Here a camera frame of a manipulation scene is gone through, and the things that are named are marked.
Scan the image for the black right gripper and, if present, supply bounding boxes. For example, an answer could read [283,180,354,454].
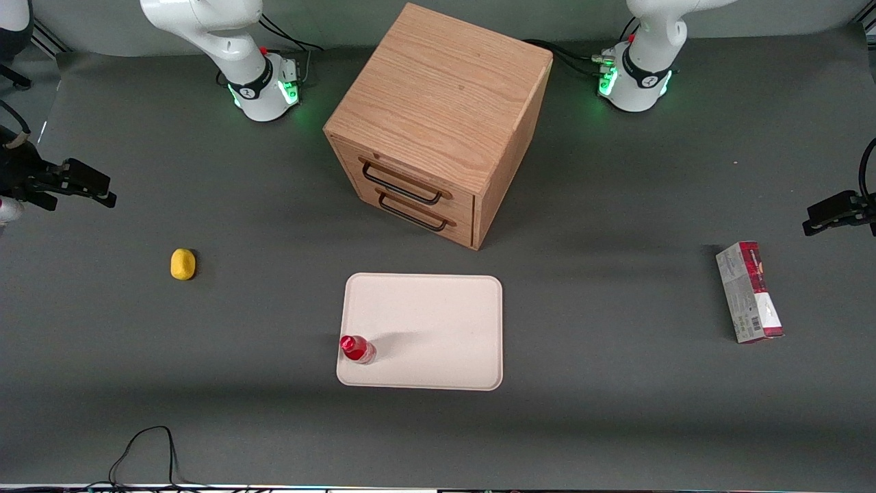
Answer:
[0,127,118,212]

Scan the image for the red coke bottle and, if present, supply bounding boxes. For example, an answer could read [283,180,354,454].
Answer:
[339,335,378,366]

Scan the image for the beige rectangular tray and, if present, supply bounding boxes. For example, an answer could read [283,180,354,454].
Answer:
[335,273,504,392]

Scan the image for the red and grey carton box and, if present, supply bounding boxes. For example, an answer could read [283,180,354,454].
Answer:
[715,240,785,344]

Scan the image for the yellow lemon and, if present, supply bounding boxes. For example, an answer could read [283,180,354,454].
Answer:
[170,248,197,281]

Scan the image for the wooden drawer front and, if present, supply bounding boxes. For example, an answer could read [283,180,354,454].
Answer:
[340,171,474,247]
[333,140,476,218]

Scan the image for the wooden drawer cabinet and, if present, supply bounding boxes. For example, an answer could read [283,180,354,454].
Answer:
[323,3,554,251]

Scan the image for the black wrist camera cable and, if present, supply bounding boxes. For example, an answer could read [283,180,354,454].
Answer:
[858,137,876,207]

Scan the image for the black right arm base cables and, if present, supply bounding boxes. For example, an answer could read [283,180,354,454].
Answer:
[259,12,326,87]

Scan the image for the black arm base cables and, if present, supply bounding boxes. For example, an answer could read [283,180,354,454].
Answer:
[524,38,611,77]
[259,12,326,87]

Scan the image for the black looped cable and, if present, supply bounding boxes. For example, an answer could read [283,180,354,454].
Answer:
[108,425,201,489]

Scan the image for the black left arm base cables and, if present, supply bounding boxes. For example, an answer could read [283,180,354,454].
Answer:
[524,38,611,77]

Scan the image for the black metal drawer handle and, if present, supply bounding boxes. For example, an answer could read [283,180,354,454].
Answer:
[377,191,450,232]
[361,160,445,206]

